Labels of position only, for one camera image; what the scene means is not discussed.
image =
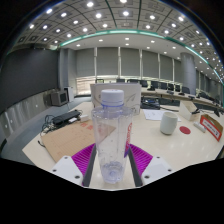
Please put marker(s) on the flat round red coaster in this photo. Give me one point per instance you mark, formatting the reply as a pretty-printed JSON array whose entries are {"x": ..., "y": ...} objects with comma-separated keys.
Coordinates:
[{"x": 185, "y": 130}]

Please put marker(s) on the row of black office chairs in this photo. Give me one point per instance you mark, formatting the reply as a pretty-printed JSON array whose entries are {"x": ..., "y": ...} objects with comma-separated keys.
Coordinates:
[{"x": 153, "y": 84}]

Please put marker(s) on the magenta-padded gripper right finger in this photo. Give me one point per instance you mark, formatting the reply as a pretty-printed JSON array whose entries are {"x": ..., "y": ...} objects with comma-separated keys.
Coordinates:
[{"x": 141, "y": 158}]

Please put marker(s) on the long curved conference desk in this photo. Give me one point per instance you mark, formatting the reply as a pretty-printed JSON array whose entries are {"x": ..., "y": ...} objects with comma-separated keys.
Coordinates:
[{"x": 173, "y": 95}]

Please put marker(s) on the white ceramic mug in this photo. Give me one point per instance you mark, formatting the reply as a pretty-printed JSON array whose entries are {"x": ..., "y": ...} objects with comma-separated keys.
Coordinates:
[{"x": 168, "y": 123}]

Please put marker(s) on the white divided organizer box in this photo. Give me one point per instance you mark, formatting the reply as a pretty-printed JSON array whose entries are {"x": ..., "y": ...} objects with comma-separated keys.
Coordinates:
[{"x": 188, "y": 111}]

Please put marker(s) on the black electronic device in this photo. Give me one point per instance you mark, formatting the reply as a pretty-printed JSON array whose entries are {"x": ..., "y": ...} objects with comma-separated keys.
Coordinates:
[{"x": 150, "y": 103}]

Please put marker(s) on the brown cardboard box red label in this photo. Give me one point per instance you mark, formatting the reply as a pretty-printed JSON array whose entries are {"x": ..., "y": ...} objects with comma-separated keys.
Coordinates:
[{"x": 211, "y": 126}]

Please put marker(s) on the white printed cardboard box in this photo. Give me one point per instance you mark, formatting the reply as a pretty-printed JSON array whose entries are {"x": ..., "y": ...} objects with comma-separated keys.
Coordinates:
[{"x": 133, "y": 96}]

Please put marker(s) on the clear plastic water bottle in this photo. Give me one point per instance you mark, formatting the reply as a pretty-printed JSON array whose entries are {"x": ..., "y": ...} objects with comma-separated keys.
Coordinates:
[{"x": 111, "y": 140}]

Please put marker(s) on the grey box monitor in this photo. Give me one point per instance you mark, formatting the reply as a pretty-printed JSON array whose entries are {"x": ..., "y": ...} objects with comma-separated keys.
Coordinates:
[{"x": 60, "y": 98}]

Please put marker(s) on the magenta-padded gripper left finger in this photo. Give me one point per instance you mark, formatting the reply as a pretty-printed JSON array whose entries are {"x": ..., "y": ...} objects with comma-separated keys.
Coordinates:
[{"x": 83, "y": 158}]

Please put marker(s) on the recessed ceiling lights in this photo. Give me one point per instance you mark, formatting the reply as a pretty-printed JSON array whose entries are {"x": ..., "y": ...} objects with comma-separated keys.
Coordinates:
[{"x": 110, "y": 16}]

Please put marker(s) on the white paper sheet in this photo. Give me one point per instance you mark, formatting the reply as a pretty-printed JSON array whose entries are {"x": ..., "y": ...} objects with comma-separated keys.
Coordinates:
[{"x": 153, "y": 115}]

